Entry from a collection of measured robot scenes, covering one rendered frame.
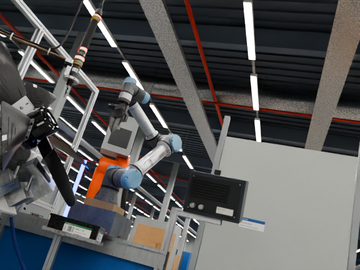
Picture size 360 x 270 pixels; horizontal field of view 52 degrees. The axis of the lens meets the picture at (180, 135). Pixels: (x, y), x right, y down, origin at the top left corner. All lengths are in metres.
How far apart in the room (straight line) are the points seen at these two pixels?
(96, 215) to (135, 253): 0.49
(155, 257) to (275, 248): 1.56
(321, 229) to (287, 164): 0.58
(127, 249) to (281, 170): 1.82
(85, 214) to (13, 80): 0.92
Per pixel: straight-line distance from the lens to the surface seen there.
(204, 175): 1.68
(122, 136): 5.72
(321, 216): 3.16
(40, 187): 1.67
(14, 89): 1.57
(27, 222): 2.02
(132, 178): 2.17
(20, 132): 1.40
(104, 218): 2.13
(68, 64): 1.77
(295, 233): 3.12
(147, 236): 9.66
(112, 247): 1.78
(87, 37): 1.85
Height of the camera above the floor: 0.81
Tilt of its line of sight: 19 degrees up
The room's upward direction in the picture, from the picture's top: 16 degrees clockwise
